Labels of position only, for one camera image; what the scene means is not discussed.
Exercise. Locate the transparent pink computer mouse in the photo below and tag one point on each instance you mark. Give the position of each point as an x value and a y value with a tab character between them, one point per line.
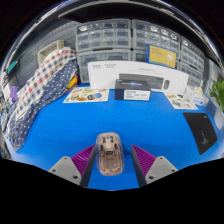
110	156

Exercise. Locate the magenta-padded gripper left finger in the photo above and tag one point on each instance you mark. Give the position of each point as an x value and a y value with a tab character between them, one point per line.
71	166

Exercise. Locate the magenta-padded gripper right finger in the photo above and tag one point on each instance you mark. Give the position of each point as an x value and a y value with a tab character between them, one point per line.
153	166

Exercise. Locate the navy dotted cloth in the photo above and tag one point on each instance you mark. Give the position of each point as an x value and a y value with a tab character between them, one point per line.
50	100

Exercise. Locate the small black box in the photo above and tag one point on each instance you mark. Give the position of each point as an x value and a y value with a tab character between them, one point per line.
132	90

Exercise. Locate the white woven basket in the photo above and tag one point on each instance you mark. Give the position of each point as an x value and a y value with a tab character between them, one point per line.
48	50

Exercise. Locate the yellow and blue box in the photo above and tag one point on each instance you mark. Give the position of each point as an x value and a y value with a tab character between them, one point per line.
160	56

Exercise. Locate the white keyboard box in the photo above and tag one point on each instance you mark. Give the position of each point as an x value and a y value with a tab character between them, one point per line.
106	73

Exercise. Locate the red blue checkered cloth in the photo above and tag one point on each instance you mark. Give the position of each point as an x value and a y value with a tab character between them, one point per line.
43	80

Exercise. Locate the yellow red tool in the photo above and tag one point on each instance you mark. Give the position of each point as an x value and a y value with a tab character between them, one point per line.
72	81

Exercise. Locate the teal plastic object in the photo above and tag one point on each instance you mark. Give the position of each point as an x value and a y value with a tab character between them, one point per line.
12	67

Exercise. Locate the purple plastic object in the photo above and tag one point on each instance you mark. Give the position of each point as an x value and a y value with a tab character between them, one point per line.
13	94

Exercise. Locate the white plant pot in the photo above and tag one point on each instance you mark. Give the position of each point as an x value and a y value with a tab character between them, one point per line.
219	118

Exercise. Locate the green leafy plant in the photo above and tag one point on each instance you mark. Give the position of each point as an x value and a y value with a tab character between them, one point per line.
218	93

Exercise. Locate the white blue glove box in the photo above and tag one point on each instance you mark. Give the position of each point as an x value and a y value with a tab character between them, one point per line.
196	97

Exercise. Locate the black mouse pad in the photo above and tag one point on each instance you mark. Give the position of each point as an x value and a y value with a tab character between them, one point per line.
201	131

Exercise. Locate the colourful sticker sheet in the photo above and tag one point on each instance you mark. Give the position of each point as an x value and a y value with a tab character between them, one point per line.
85	95
180	101

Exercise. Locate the dark overhead shelf unit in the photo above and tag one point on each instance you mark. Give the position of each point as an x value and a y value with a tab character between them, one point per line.
133	13

